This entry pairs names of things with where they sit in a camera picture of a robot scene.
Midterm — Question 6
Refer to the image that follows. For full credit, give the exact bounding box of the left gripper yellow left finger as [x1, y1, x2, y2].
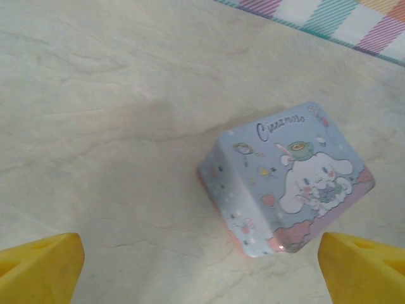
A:
[0, 232, 86, 304]

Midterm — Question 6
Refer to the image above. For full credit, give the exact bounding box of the blue cartoon tin box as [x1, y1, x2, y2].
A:
[196, 101, 377, 259]

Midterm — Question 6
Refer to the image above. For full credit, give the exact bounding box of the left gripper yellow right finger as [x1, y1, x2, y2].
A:
[317, 231, 405, 304]

